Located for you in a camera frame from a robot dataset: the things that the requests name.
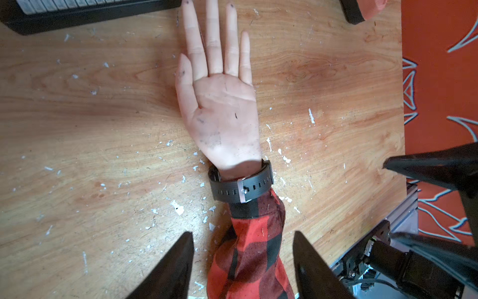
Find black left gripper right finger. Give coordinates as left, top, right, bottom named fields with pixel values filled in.
left=293, top=231, right=354, bottom=299

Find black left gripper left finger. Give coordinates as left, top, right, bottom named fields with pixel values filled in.
left=127, top=232, right=194, bottom=299

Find red black plaid sleeve arm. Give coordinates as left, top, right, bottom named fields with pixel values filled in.
left=207, top=189, right=295, bottom=299

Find black wrist watch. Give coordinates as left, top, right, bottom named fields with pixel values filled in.
left=208, top=160, right=274, bottom=204

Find mannequin hand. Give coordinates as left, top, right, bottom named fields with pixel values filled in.
left=176, top=1, right=262, bottom=181

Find orange tool case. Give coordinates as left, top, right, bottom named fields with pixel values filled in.
left=339, top=0, right=388, bottom=25

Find black charging board yellow connectors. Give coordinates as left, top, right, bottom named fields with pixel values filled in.
left=1, top=0, right=181, bottom=36

